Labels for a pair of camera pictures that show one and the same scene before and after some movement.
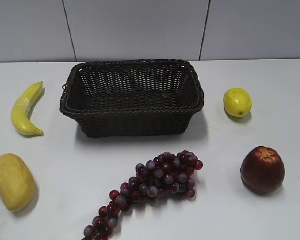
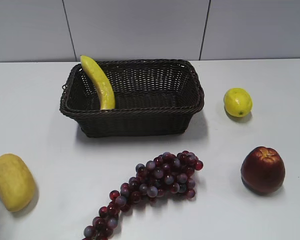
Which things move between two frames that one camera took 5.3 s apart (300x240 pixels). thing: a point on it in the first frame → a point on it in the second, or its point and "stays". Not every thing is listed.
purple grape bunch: (174, 172) stays
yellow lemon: (237, 102) stays
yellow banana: (21, 109) → (103, 88)
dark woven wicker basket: (132, 98) stays
